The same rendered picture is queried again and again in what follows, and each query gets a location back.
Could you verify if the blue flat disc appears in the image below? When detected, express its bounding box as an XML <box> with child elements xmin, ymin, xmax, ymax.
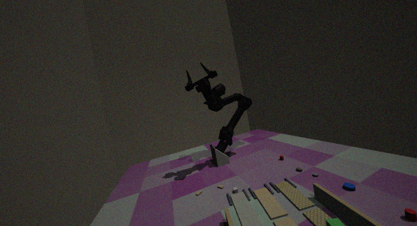
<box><xmin>343</xmin><ymin>183</ymin><xmax>356</xmax><ymax>192</ymax></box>

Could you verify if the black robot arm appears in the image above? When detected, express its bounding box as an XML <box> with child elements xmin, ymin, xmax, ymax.
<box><xmin>195</xmin><ymin>79</ymin><xmax>252</xmax><ymax>154</ymax></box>

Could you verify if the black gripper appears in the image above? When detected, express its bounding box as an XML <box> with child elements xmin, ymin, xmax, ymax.
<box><xmin>185</xmin><ymin>62</ymin><xmax>218</xmax><ymax>94</ymax></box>

